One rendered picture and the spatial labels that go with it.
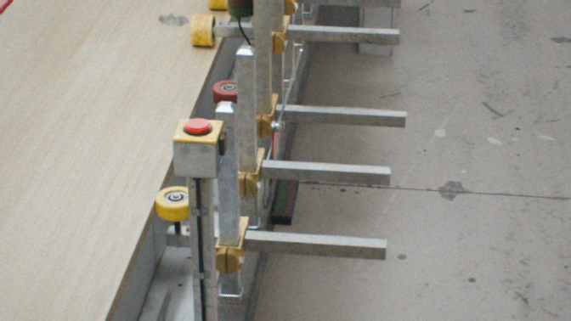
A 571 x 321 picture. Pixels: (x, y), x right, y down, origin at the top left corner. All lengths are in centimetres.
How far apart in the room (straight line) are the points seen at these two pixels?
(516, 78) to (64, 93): 266
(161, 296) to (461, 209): 172
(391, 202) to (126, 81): 148
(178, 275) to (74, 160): 35
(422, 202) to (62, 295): 216
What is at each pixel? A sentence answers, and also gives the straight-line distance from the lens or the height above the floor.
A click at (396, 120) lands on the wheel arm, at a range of 258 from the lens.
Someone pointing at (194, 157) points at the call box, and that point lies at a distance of 172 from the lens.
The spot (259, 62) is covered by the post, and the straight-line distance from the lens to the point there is 249.
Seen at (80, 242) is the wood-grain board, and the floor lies 90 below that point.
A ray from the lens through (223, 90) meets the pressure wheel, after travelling 258.
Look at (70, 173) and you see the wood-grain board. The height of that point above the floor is 90.
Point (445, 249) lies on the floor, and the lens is 366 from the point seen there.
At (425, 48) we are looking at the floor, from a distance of 508.
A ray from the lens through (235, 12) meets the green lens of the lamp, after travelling 244.
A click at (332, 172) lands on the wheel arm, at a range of 236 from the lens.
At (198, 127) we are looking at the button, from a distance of 172.
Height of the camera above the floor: 203
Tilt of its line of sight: 30 degrees down
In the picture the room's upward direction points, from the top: straight up
